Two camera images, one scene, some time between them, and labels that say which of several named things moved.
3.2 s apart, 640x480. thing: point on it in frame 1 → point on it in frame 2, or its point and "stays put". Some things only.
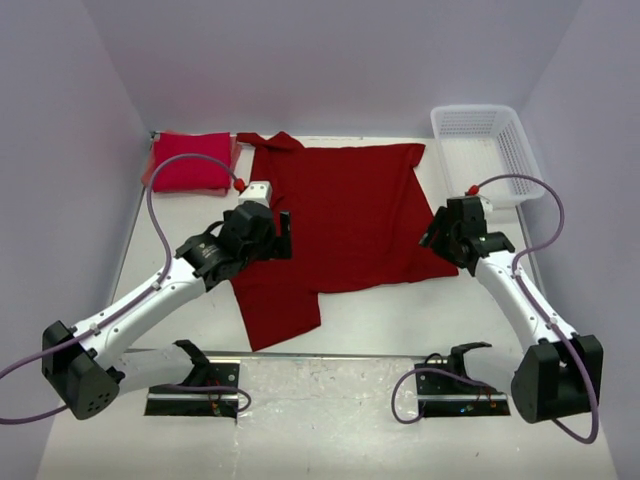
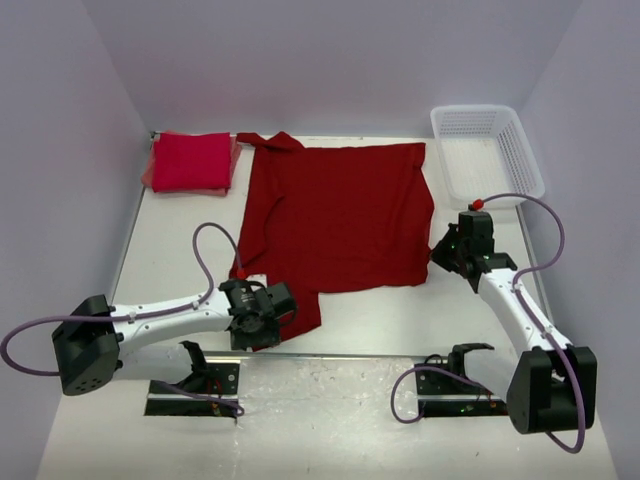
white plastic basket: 478,143 stays put
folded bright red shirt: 185,174 stays put
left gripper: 277,246 → 267,336
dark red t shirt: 357,219 stays put
